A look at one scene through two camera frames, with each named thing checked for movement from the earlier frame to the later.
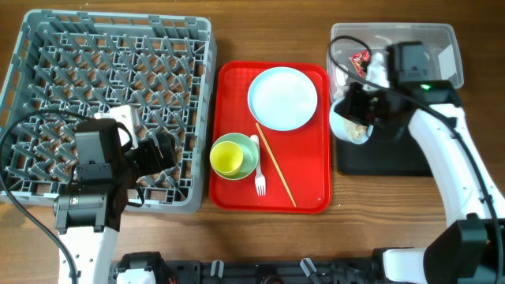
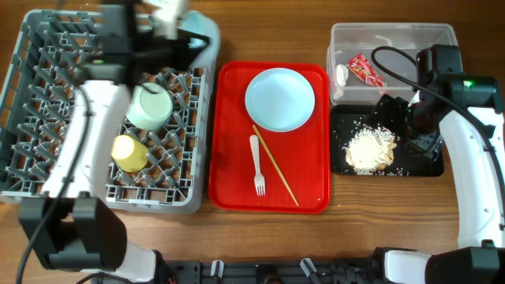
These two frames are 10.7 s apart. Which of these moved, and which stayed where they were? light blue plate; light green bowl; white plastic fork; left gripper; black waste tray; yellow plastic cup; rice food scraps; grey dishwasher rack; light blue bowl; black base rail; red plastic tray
Moved: rice food scraps; left gripper; light blue bowl; yellow plastic cup; light green bowl
Stayed: black base rail; white plastic fork; red plastic tray; grey dishwasher rack; light blue plate; black waste tray
